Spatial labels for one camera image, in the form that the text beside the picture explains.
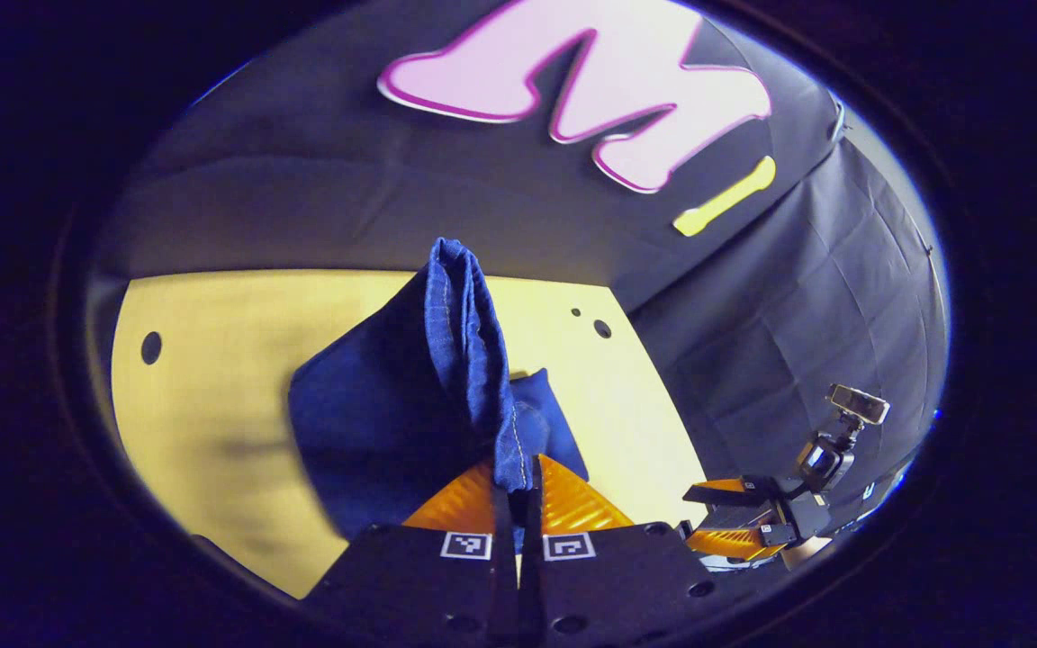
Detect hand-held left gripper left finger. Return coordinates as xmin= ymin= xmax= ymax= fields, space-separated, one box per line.
xmin=302 ymin=461 xmax=519 ymax=648

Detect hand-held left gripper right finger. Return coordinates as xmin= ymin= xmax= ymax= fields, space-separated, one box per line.
xmin=520 ymin=454 xmax=735 ymax=648

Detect blue denim jeans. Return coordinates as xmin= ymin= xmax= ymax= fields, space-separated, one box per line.
xmin=289 ymin=237 xmax=591 ymax=552

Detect black backdrop cloth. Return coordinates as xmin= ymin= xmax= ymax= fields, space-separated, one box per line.
xmin=91 ymin=0 xmax=951 ymax=541

